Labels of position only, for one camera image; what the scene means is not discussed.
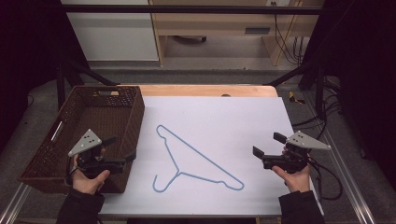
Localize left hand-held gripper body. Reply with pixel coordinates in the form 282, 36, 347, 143
66, 128, 127, 180

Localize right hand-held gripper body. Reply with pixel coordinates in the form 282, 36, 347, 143
262, 130, 332, 175

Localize person's right hand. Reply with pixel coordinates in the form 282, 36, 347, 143
271, 147, 313, 194

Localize person's left hand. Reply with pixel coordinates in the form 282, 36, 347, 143
70, 147, 112, 196

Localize brown woven basket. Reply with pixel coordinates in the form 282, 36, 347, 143
17, 85, 146, 195

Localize yellow and black tool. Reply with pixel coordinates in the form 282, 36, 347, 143
287, 91, 306, 105

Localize white table sheet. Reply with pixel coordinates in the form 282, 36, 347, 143
98, 95, 325, 217

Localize black stand leg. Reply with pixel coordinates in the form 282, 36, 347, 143
263, 58, 327, 120
55, 58, 121, 110

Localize wooden table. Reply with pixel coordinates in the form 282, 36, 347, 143
119, 84, 279, 98

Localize dark curtain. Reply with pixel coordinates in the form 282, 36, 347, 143
0, 0, 90, 154
298, 0, 396, 183

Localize white cabinet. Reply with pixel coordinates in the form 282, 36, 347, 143
60, 0, 160, 63

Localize light wooden desk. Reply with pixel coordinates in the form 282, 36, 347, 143
148, 0, 325, 67

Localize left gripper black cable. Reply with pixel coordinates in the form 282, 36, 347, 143
64, 155, 82, 187

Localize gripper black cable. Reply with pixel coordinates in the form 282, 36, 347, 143
306, 155, 344, 202
64, 155, 82, 187

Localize black floor cables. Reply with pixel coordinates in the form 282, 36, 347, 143
291, 76, 344, 142

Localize aluminium rail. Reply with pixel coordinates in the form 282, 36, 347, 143
302, 91, 378, 224
0, 182, 33, 224

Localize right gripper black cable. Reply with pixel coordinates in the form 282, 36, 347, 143
306, 155, 344, 202

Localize blue wire hanger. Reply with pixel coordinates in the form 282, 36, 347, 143
151, 124, 246, 193

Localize black hanging cables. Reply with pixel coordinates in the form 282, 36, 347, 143
270, 1, 305, 66

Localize black horizontal frame bar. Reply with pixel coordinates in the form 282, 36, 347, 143
60, 4, 325, 16

